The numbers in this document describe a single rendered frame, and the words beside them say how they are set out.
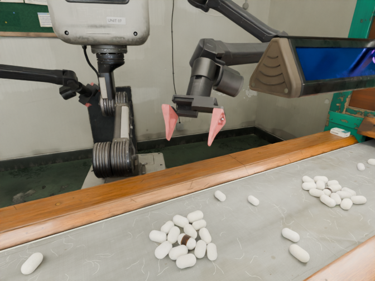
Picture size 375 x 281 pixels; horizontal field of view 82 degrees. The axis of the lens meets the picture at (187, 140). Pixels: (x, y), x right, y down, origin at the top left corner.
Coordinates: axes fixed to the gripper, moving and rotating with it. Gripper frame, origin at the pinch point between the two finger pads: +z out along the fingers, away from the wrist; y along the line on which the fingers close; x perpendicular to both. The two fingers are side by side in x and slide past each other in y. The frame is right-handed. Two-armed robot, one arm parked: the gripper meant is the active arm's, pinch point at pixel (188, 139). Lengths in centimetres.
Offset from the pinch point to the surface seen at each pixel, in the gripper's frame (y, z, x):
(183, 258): -5.1, 22.8, 3.9
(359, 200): -40.0, 4.3, -19.4
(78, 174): 143, 12, -129
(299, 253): -24.4, 17.8, -2.5
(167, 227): 0.6, 19.2, -0.8
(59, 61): 165, -81, -85
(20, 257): 23.9, 29.6, 9.0
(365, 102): -54, -39, -49
